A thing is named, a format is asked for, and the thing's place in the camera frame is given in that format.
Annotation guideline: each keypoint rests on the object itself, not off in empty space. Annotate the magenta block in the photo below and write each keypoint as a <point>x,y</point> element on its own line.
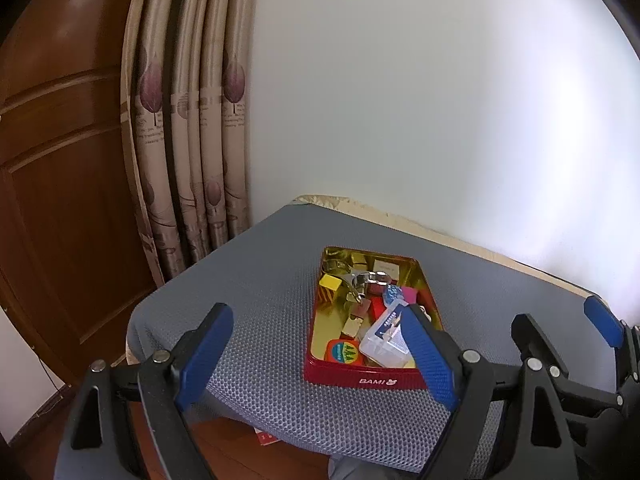
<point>411,294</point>

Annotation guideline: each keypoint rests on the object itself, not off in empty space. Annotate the clear box with label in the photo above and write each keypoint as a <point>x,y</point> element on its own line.
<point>385,340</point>

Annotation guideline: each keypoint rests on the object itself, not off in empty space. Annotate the red paper scrap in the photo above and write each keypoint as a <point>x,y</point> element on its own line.
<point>267,439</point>

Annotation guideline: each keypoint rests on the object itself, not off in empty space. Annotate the person's grey trouser leg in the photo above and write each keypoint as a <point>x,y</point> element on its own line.
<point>360,470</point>

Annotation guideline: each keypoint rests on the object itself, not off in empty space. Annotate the yellow striped block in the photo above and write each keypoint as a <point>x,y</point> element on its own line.
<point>330,283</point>

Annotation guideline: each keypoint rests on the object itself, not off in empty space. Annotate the orange tape measure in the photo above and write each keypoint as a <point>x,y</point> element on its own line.
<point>342,351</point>

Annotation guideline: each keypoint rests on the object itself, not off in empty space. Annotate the red tin box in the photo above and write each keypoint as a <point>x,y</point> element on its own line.
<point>380,381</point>

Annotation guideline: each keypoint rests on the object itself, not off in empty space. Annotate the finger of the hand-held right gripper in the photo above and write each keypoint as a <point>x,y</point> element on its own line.
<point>537,335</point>
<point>602,320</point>

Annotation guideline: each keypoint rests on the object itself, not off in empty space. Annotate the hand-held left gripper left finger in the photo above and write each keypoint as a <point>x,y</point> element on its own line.
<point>205,355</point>

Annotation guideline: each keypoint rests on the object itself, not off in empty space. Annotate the red and wood stick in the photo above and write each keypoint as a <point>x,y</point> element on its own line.
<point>352,327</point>

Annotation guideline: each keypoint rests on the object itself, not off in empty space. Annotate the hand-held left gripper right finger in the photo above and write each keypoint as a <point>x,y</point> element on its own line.
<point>430,355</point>

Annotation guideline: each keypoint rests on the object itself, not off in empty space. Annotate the brown cardboard block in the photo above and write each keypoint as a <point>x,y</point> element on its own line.
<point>387,266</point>

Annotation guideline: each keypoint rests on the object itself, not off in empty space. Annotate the beige leaf-patterned curtain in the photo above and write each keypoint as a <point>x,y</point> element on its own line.
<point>200,110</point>

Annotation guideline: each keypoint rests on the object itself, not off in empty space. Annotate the brown wooden door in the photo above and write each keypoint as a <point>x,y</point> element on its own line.
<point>60,185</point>

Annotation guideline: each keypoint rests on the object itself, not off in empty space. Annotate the grey mesh mat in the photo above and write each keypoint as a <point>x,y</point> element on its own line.
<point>260,280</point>

